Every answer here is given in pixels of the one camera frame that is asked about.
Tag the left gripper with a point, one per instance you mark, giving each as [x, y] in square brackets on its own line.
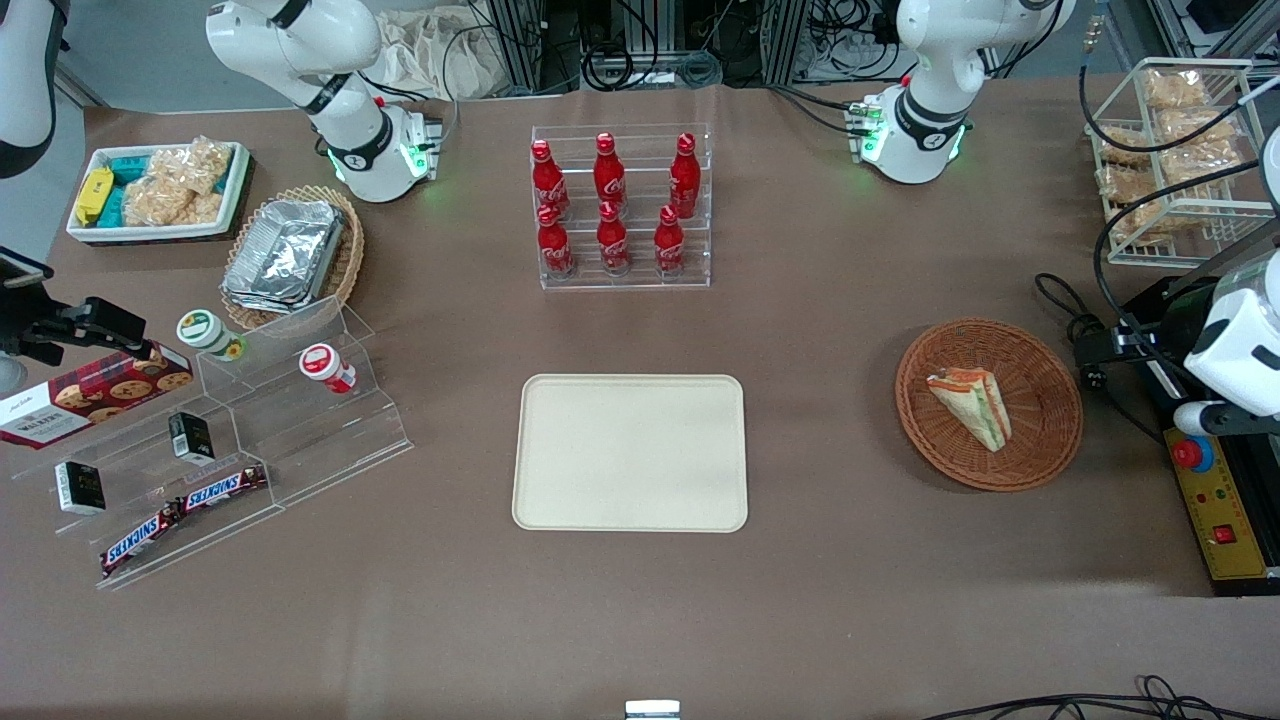
[1168, 330]

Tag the triangle sandwich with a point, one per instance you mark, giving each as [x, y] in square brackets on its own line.
[975, 405]

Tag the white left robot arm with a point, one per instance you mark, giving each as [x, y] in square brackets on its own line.
[930, 110]

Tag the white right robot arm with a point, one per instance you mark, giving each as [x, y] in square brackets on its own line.
[350, 100]

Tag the brown round wicker basket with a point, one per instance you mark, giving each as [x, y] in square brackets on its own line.
[1040, 400]

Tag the light oval wicker basket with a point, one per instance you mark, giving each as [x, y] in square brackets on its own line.
[350, 250]

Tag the beige rectangular tray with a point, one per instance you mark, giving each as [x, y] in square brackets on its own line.
[630, 455]

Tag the black power plug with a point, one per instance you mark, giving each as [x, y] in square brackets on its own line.
[1090, 378]

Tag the red tartan cookie box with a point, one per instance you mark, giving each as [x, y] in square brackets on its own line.
[100, 395]

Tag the dark flat device pale edge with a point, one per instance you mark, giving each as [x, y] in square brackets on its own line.
[22, 270]

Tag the white rectangular bin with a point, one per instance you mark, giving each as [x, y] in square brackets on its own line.
[150, 232]

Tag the green lid white cup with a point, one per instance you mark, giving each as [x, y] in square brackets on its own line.
[205, 332]

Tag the teal snack packet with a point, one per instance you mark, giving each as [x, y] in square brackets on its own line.
[115, 208]
[130, 168]

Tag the yellow snack packet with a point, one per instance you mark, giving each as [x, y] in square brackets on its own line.
[93, 195]

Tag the clear rice crisp bag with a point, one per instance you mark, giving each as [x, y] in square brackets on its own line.
[195, 165]
[158, 200]
[208, 207]

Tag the clear fried snack bag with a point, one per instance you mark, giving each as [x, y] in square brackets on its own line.
[1140, 225]
[1175, 88]
[1130, 185]
[1200, 128]
[1205, 165]
[1122, 145]

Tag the red emergency stop button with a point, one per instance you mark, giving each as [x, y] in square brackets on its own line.
[1190, 453]

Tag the small black box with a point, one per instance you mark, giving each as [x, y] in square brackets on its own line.
[80, 488]
[190, 438]

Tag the aluminium foil container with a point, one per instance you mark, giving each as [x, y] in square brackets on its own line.
[285, 255]

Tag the black yellow control box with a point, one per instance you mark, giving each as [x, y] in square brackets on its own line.
[1225, 500]

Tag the brown Snickers bar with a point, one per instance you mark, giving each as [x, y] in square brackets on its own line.
[140, 540]
[225, 488]

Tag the red lid white cup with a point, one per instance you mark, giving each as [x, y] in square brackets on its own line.
[325, 366]

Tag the clear acrylic step shelf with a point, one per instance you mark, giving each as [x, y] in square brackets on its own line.
[300, 440]

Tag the beige cloth bag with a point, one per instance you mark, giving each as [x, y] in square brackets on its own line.
[430, 50]

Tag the red cola bottle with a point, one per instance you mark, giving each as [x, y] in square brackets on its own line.
[669, 243]
[555, 245]
[609, 175]
[549, 180]
[612, 242]
[684, 178]

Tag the clear acrylic bottle rack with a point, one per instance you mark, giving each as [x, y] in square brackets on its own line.
[640, 280]

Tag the small silver metal object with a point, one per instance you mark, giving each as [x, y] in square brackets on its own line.
[652, 710]

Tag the aluminium frame post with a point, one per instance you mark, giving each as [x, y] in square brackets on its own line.
[525, 45]
[785, 40]

